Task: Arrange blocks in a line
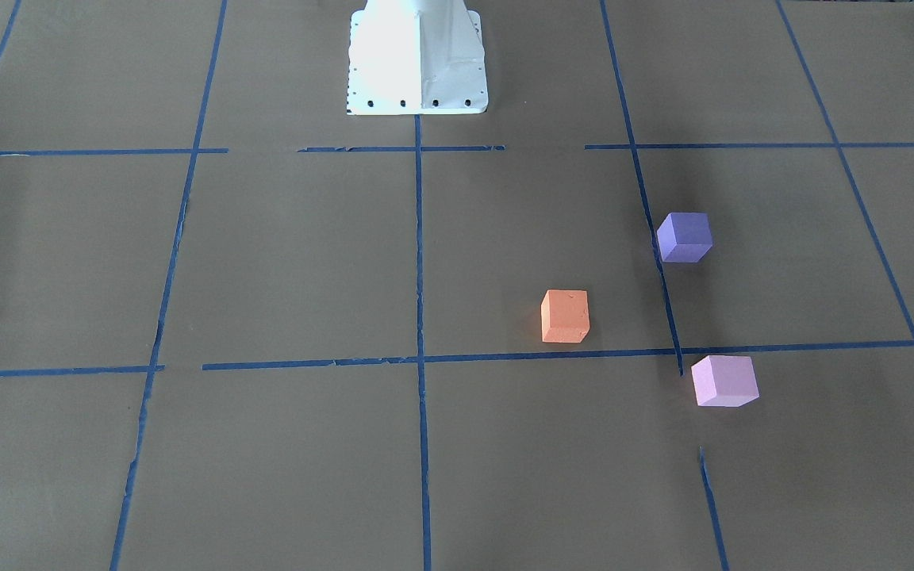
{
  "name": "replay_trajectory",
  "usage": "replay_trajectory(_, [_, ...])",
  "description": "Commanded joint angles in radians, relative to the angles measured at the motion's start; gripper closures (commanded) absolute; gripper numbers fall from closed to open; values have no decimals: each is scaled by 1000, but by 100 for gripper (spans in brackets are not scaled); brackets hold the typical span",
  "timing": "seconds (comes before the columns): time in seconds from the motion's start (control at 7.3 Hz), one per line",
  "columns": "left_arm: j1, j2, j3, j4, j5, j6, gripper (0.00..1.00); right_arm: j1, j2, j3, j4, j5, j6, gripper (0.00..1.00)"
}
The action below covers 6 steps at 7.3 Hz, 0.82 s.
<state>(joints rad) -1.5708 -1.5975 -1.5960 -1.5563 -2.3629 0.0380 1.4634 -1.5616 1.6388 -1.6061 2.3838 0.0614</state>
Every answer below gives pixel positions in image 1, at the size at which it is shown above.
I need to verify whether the orange foam cube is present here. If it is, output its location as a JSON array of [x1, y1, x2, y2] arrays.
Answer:
[[540, 289, 590, 343]]

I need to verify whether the purple foam cube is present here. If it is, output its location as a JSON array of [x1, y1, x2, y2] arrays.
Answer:
[[655, 213, 714, 263]]

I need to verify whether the pink foam cube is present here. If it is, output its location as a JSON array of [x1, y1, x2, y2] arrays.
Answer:
[[690, 355, 759, 408]]

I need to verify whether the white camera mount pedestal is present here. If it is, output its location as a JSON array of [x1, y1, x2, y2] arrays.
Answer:
[[346, 1, 490, 116]]

